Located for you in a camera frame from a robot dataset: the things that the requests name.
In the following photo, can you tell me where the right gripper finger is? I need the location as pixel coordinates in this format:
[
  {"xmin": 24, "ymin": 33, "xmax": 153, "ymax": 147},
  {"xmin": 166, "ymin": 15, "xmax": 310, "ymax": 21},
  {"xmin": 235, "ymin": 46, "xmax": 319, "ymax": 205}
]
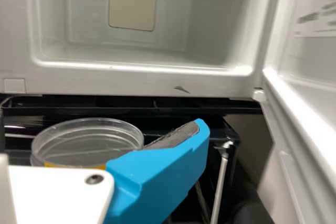
[{"xmin": 106, "ymin": 118, "xmax": 211, "ymax": 224}]

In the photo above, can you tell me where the petri dish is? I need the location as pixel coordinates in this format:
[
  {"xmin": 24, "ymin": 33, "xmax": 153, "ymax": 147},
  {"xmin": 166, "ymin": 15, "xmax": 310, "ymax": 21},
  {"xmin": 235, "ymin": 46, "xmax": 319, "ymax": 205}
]
[{"xmin": 30, "ymin": 118, "xmax": 145, "ymax": 169}]

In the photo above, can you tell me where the black platform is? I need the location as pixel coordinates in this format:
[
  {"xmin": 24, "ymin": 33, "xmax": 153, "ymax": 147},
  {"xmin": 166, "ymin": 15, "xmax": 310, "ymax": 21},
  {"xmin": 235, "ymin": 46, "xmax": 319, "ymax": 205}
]
[{"xmin": 0, "ymin": 115, "xmax": 241, "ymax": 224}]

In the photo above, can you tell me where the white incubator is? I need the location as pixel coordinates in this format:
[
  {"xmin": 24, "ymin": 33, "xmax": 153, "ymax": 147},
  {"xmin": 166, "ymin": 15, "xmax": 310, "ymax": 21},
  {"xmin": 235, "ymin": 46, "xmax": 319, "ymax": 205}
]
[{"xmin": 0, "ymin": 0, "xmax": 288, "ymax": 102}]

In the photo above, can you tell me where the incubator door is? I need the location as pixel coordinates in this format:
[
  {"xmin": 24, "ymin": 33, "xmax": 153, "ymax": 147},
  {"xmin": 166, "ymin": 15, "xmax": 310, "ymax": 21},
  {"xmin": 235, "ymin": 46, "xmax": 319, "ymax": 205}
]
[{"xmin": 256, "ymin": 0, "xmax": 336, "ymax": 224}]

